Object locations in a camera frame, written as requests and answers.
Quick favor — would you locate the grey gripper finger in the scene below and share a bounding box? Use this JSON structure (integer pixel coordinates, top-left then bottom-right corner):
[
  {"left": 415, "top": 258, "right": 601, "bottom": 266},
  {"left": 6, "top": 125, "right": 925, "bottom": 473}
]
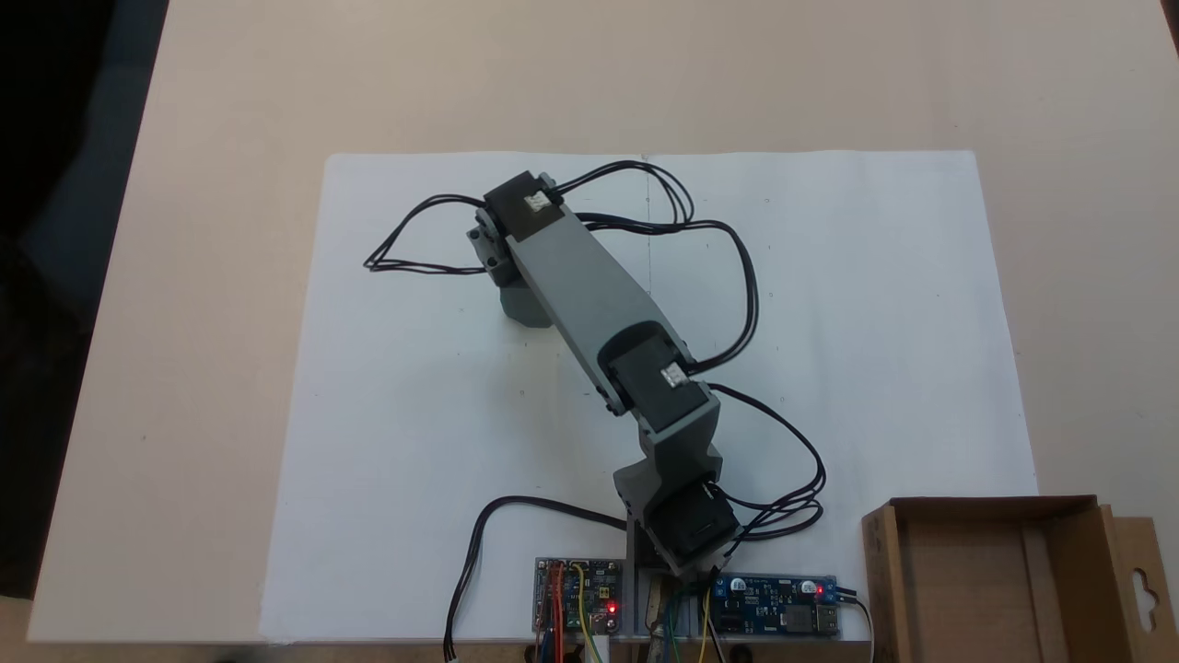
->
[{"left": 499, "top": 275, "right": 555, "bottom": 330}]

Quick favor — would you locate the blue circuit board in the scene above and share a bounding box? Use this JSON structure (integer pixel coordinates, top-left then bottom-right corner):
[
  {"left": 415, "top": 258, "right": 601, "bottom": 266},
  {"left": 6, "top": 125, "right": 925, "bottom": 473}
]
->
[{"left": 713, "top": 575, "right": 842, "bottom": 639}]

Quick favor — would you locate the brown cardboard box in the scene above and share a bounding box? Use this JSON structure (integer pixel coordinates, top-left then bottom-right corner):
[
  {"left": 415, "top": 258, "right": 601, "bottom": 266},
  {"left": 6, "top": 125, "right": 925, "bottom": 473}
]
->
[{"left": 860, "top": 495, "right": 1170, "bottom": 663}]

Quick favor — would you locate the thin black motor cable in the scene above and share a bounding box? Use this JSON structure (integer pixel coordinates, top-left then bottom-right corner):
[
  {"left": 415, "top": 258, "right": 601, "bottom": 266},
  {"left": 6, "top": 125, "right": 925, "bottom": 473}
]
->
[
  {"left": 363, "top": 192, "right": 490, "bottom": 276},
  {"left": 551, "top": 160, "right": 762, "bottom": 375},
  {"left": 704, "top": 381, "right": 828, "bottom": 546}
]

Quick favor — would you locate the black power cable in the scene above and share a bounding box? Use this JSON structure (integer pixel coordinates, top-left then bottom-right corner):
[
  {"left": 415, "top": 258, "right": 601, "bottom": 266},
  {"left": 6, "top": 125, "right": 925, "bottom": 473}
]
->
[{"left": 444, "top": 495, "right": 629, "bottom": 662}]

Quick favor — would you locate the circuit board with jumper wires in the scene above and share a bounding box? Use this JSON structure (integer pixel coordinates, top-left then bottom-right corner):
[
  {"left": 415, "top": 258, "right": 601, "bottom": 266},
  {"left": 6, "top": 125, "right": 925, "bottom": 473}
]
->
[{"left": 533, "top": 556, "right": 625, "bottom": 639}]

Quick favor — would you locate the yellow jumper wire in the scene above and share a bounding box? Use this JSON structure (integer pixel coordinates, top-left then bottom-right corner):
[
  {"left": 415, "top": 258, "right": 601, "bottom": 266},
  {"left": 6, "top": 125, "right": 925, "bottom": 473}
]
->
[{"left": 568, "top": 563, "right": 606, "bottom": 663}]

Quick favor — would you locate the red jumper wire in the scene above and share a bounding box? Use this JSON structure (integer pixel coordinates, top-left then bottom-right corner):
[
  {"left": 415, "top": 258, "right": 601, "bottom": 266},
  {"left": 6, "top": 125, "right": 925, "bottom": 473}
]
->
[{"left": 547, "top": 563, "right": 565, "bottom": 663}]

